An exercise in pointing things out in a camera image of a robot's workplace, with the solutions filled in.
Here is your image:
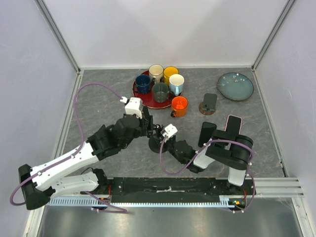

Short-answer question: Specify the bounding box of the black round-base phone stand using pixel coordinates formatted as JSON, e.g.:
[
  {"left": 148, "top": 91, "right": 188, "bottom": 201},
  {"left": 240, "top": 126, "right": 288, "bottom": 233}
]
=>
[{"left": 149, "top": 124, "right": 164, "bottom": 154}]

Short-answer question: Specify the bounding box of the black phone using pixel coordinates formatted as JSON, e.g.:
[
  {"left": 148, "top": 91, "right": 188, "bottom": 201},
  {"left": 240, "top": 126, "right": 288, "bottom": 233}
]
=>
[{"left": 198, "top": 121, "right": 217, "bottom": 148}]

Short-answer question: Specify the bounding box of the pink case smartphone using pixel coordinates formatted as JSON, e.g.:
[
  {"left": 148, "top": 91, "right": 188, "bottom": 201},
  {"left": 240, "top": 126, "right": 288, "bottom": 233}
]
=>
[{"left": 225, "top": 115, "right": 242, "bottom": 135}]

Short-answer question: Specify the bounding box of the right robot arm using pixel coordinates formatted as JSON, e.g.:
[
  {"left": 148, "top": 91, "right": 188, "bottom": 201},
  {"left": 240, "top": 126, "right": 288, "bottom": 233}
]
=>
[{"left": 167, "top": 130, "right": 253, "bottom": 195}]

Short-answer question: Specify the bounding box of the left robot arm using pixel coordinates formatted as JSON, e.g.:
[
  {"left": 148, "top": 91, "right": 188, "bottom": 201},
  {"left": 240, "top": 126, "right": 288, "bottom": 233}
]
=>
[{"left": 18, "top": 106, "right": 154, "bottom": 210}]

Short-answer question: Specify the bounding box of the grey glass mug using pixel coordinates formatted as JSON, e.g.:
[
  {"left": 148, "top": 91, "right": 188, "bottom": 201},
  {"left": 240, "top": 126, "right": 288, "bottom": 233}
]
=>
[{"left": 152, "top": 82, "right": 174, "bottom": 103}]

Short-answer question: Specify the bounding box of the red round tray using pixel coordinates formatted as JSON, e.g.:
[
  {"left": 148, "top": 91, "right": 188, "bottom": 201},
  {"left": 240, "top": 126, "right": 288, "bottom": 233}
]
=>
[{"left": 132, "top": 70, "right": 176, "bottom": 109}]

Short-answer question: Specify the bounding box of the orange mug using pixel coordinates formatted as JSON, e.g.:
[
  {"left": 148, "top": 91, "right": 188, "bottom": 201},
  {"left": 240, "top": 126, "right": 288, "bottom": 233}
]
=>
[{"left": 170, "top": 96, "right": 188, "bottom": 118}]

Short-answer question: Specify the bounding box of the dark blue mug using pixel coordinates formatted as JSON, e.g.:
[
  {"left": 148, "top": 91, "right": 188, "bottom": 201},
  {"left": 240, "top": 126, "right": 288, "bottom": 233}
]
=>
[{"left": 133, "top": 75, "right": 151, "bottom": 94}]

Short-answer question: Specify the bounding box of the light blue white mug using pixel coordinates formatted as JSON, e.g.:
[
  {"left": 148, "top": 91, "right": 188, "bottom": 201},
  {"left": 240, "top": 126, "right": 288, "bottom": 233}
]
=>
[{"left": 169, "top": 74, "right": 185, "bottom": 96}]

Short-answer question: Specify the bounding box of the cream mug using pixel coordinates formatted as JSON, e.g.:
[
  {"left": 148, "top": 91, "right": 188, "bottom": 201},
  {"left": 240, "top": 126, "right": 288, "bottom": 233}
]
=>
[{"left": 149, "top": 64, "right": 164, "bottom": 83}]

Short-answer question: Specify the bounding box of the yellow mug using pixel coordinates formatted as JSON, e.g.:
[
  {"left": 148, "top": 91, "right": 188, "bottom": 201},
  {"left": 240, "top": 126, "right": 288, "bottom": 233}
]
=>
[{"left": 162, "top": 66, "right": 179, "bottom": 84}]

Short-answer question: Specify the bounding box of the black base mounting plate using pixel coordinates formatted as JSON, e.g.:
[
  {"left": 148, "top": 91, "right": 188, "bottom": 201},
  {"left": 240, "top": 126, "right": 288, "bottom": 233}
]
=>
[{"left": 91, "top": 177, "right": 253, "bottom": 203}]

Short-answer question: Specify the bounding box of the blue ceramic plate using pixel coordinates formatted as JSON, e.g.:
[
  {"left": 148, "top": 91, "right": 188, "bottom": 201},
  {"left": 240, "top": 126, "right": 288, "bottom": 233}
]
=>
[{"left": 217, "top": 73, "right": 254, "bottom": 101}]

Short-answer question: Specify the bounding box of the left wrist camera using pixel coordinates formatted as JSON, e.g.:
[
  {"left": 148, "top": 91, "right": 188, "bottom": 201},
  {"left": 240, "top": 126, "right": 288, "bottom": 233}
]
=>
[{"left": 120, "top": 97, "right": 143, "bottom": 119}]

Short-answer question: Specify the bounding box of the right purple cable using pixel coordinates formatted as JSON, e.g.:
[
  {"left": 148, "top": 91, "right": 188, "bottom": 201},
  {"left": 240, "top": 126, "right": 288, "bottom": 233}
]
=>
[{"left": 159, "top": 137, "right": 257, "bottom": 213}]

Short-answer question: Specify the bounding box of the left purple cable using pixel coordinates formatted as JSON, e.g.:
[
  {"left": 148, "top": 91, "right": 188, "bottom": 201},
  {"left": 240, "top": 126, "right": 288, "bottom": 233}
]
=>
[{"left": 10, "top": 82, "right": 124, "bottom": 206}]

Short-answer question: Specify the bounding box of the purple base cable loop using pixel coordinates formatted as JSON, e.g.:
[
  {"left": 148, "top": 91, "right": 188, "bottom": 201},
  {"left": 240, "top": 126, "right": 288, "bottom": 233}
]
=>
[{"left": 82, "top": 189, "right": 128, "bottom": 213}]

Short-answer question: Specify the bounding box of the slotted cable duct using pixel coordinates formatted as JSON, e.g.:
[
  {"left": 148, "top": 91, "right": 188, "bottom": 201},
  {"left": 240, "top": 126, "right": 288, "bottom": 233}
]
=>
[{"left": 46, "top": 196, "right": 235, "bottom": 208}]

